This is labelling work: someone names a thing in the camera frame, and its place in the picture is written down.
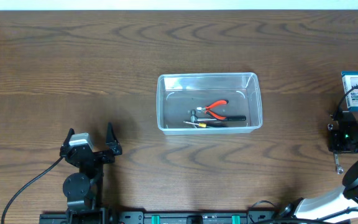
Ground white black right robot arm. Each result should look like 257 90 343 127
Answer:
278 111 358 223

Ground black yellow screwdriver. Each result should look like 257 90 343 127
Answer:
184 121 227 128

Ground clear plastic storage container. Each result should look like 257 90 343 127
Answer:
156 72 263 135

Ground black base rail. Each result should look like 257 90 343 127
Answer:
39 208 294 224

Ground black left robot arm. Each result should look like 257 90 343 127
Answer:
60 123 122 223

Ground red handled pliers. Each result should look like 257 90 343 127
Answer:
196 100 228 121

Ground blue white screwdriver box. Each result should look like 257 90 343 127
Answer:
341 71 358 112

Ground small hammer black handle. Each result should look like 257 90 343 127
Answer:
190 110 247 123

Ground silver combination wrench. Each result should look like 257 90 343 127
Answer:
328 124 344 175

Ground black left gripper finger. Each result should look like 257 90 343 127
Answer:
106 122 120 151
62 128 75 147

